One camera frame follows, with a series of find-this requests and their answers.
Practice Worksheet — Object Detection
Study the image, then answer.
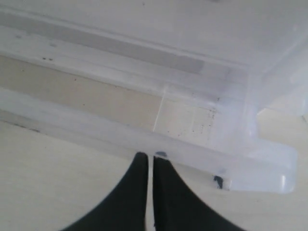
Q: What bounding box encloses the white plastic drawer cabinet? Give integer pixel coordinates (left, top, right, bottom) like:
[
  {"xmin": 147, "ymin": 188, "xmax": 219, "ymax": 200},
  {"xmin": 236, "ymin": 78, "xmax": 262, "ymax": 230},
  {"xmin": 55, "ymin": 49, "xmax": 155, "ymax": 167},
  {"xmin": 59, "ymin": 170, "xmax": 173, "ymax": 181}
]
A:
[{"xmin": 0, "ymin": 0, "xmax": 308, "ymax": 116}]

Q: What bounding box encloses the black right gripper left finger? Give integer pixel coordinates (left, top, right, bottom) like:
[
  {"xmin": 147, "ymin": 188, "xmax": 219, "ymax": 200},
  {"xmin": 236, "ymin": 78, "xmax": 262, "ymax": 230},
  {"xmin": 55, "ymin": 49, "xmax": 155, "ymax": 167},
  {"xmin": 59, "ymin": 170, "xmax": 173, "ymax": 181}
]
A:
[{"xmin": 64, "ymin": 153, "xmax": 148, "ymax": 231}]

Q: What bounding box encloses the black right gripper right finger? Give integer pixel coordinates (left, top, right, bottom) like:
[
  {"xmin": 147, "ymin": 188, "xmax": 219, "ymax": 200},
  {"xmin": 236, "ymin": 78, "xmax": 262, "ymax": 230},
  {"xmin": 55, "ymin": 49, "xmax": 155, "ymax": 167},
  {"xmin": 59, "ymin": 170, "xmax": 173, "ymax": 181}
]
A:
[{"xmin": 153, "ymin": 157, "xmax": 243, "ymax": 231}]

